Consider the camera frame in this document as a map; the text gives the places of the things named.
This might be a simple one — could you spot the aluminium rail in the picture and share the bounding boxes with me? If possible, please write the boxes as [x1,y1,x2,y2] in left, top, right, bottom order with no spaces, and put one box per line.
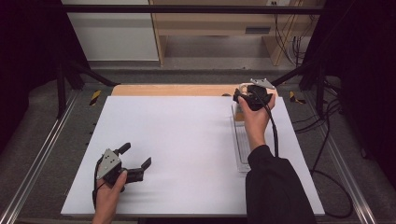
[0,91,79,224]
[302,91,378,224]

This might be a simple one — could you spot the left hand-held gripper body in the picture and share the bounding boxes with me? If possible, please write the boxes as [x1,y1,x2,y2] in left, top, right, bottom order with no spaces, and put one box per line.
[95,148,145,187]

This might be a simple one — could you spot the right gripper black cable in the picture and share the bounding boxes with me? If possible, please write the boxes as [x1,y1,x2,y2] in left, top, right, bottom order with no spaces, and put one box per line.
[258,92,355,218]

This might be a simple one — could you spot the wooden desk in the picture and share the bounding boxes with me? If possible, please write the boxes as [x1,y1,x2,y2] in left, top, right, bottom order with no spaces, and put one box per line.
[148,0,326,67]

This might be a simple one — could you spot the hanging black cables bundle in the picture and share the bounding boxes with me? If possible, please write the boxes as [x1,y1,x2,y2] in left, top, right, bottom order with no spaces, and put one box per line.
[273,12,314,67]

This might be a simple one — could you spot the black floor cables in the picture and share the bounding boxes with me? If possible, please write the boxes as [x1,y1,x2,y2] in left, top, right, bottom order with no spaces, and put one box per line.
[292,77,344,134]

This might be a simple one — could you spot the white cabinet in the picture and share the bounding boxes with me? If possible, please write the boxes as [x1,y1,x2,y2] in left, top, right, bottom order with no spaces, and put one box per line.
[61,0,161,62]

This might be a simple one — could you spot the yellow black hazard tape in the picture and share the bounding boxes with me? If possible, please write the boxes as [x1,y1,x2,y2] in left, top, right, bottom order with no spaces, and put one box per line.
[89,90,103,106]
[289,91,306,105]

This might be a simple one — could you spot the white table cover sheet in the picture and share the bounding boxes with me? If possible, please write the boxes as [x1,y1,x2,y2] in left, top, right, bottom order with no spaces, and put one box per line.
[60,95,326,217]

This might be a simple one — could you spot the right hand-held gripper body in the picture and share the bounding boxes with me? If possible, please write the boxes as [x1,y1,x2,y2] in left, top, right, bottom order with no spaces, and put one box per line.
[246,77,276,112]

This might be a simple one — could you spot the black horizontal frame bar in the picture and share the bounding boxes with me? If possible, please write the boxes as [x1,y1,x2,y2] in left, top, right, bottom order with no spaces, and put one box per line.
[61,4,325,15]

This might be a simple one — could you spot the person's left hand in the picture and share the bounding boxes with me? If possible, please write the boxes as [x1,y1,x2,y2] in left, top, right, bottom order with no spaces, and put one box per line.
[92,170,129,216]

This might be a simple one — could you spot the person's right hand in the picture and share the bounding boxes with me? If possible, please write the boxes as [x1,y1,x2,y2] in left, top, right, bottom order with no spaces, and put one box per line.
[237,96,276,152]

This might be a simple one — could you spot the black metal stand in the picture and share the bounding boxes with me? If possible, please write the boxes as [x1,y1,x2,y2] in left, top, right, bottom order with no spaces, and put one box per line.
[271,60,325,117]
[56,59,120,119]

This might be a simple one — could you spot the black curtain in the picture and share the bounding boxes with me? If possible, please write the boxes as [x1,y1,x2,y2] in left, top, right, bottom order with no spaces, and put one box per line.
[303,0,396,188]
[0,0,90,153]

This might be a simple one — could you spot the clear plastic tray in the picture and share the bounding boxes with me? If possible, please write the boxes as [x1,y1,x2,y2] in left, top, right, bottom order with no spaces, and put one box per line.
[231,103,273,174]

